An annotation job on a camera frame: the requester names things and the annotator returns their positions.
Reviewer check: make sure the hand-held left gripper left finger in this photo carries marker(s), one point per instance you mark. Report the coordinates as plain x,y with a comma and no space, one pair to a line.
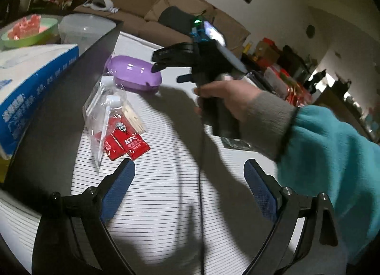
117,192

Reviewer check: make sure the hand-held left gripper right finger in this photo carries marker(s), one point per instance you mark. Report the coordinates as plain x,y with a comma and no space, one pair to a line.
261,192

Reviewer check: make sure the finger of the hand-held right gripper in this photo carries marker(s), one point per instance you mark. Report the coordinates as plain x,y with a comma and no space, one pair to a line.
185,78
175,54

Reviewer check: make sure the red sauce packet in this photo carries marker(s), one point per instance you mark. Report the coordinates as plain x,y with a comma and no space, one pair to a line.
135,144
114,141

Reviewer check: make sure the clear cutlery bag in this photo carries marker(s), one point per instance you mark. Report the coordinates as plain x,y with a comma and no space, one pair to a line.
98,114

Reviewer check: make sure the black storage box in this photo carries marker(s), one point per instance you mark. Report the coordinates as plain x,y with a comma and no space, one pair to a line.
59,109

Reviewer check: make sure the green plastic dish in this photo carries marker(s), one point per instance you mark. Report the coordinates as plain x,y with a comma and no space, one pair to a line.
47,33

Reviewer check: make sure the white and blue product box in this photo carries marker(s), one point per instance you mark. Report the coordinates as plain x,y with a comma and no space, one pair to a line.
29,91

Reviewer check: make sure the pile of pink blocks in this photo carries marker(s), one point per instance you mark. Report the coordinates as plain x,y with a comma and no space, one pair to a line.
25,27

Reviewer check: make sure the person's right forearm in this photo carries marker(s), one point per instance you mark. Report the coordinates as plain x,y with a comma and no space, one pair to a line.
320,150

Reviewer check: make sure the person's right hand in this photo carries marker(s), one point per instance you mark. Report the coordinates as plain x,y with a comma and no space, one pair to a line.
237,97

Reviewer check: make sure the black cushion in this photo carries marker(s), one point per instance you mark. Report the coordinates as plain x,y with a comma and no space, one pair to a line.
175,17

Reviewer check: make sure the yellow bottle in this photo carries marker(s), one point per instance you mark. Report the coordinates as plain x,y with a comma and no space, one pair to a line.
247,49

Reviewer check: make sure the purple plastic dish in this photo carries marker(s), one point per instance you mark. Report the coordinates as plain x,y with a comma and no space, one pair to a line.
133,70

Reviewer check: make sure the brown sofa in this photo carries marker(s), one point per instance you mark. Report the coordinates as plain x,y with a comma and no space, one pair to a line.
139,26

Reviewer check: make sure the cardboard box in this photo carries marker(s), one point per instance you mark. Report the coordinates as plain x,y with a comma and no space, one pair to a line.
267,49

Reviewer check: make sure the wooden toothpick bundle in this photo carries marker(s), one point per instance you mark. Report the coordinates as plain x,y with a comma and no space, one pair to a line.
133,117

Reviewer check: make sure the pile of red snack packets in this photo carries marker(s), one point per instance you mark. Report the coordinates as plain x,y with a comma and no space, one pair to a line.
285,85

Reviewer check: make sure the white cloth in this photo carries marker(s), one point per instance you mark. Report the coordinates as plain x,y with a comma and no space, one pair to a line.
101,3

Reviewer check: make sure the clear plastic tub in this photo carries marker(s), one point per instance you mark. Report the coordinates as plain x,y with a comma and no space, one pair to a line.
86,31

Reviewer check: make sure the dark round wall disc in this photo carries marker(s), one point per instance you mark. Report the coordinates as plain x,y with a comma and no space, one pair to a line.
310,31

